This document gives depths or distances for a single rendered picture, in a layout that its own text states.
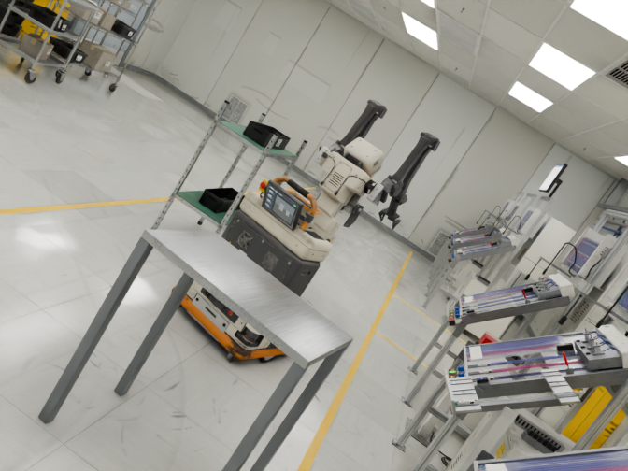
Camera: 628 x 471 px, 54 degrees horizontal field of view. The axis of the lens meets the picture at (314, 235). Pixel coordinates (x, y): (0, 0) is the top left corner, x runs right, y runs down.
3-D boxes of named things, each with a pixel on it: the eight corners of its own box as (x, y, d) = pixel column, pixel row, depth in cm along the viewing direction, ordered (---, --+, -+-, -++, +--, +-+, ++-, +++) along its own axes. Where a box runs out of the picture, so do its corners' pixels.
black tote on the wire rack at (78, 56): (64, 59, 731) (69, 49, 728) (45, 46, 735) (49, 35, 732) (83, 64, 770) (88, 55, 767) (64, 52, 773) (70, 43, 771)
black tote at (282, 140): (262, 147, 436) (270, 133, 434) (242, 134, 438) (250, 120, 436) (283, 150, 491) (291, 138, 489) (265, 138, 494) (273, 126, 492)
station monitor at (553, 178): (543, 192, 715) (564, 163, 707) (536, 192, 771) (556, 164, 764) (553, 199, 713) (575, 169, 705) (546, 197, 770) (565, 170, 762)
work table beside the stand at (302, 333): (120, 388, 259) (213, 230, 244) (242, 502, 239) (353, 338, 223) (37, 417, 217) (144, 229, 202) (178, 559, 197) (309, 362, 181)
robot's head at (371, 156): (368, 164, 355) (385, 150, 362) (342, 146, 365) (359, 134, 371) (366, 180, 367) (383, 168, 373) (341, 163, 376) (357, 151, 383)
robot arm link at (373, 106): (370, 92, 384) (382, 100, 380) (376, 102, 396) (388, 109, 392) (327, 150, 387) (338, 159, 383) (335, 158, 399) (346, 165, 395)
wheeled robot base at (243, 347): (236, 365, 329) (260, 328, 325) (165, 294, 357) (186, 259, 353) (298, 356, 388) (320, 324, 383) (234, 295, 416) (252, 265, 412)
